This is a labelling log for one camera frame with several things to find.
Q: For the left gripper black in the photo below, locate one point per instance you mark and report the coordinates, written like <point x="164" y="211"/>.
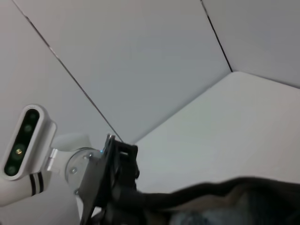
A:
<point x="93" y="182"/>

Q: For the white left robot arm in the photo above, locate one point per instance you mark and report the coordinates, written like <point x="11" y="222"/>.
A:
<point x="58" y="182"/>

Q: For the blue towel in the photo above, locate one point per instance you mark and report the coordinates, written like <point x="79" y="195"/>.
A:
<point x="194" y="218"/>

